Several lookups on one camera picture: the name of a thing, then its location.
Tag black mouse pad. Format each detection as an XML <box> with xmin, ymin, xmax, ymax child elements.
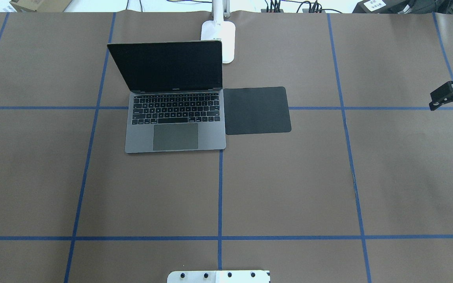
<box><xmin>223</xmin><ymin>86</ymin><xmax>292</xmax><ymax>136</ymax></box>

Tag grey laptop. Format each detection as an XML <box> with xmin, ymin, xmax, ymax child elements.
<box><xmin>107</xmin><ymin>40</ymin><xmax>226</xmax><ymax>154</ymax></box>

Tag white desk lamp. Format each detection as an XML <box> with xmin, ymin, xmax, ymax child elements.
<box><xmin>200</xmin><ymin>0</ymin><xmax>236</xmax><ymax>64</ymax></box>

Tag black box with label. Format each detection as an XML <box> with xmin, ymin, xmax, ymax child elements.
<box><xmin>352</xmin><ymin>0</ymin><xmax>416</xmax><ymax>14</ymax></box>

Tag cardboard box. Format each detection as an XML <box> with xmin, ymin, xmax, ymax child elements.
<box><xmin>9</xmin><ymin>0</ymin><xmax>72</xmax><ymax>13</ymax></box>

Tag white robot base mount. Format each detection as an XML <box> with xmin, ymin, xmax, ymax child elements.
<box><xmin>167</xmin><ymin>270</ymin><xmax>271</xmax><ymax>283</ymax></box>

